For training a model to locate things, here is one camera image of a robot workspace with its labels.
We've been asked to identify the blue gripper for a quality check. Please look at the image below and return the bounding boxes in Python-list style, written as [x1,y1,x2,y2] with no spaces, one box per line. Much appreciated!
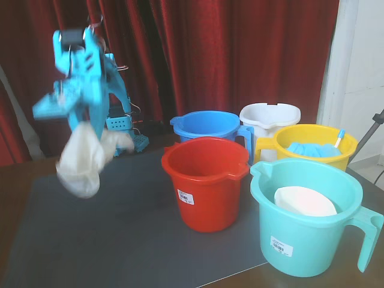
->
[53,26,108,145]

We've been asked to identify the white latex glove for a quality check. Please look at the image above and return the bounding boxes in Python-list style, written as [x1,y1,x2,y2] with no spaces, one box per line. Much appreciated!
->
[55,121,136,199]

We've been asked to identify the blue plastic bucket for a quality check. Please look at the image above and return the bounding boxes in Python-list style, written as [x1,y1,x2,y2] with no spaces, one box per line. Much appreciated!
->
[169,110,255,166]

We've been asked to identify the grey table mat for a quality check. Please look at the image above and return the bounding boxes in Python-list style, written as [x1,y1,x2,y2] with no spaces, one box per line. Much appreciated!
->
[0,146,269,288]

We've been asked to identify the red velvet curtain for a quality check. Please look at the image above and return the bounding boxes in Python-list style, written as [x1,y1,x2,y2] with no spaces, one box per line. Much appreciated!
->
[0,0,341,167]

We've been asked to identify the red plastic bucket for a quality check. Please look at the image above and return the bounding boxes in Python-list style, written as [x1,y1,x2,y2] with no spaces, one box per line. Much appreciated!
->
[161,136,251,233]

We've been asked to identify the white plastic bucket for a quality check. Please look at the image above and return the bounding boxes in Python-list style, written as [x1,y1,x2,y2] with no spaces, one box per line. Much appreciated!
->
[239,103,302,163]

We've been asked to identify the blue crumpled gloves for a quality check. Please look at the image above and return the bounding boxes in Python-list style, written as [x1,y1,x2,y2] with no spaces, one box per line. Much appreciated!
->
[284,142,344,158]

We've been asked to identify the white face mask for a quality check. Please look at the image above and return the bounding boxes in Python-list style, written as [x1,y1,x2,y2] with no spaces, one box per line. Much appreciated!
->
[274,185,338,217]

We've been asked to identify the teal plastic bucket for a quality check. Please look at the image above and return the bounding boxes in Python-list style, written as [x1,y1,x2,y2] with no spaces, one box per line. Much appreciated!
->
[249,158,384,278]

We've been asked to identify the yellow plastic bucket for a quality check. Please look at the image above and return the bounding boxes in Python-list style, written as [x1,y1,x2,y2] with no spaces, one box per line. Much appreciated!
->
[254,124,359,172]

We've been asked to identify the grey tripod stand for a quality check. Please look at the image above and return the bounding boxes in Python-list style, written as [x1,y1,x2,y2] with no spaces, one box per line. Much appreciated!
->
[356,109,384,148]

